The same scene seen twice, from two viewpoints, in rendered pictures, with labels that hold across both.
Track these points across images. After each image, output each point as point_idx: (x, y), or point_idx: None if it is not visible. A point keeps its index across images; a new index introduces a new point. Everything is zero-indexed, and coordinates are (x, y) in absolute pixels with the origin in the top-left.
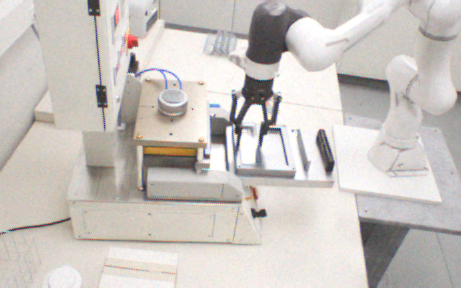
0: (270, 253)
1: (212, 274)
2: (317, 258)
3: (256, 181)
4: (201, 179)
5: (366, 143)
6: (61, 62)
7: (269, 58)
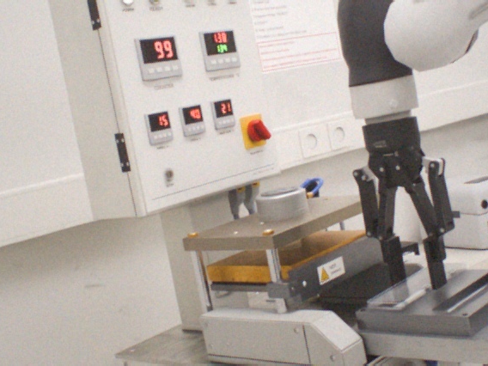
0: None
1: None
2: None
3: (393, 344)
4: (274, 318)
5: None
6: (82, 106)
7: (367, 71)
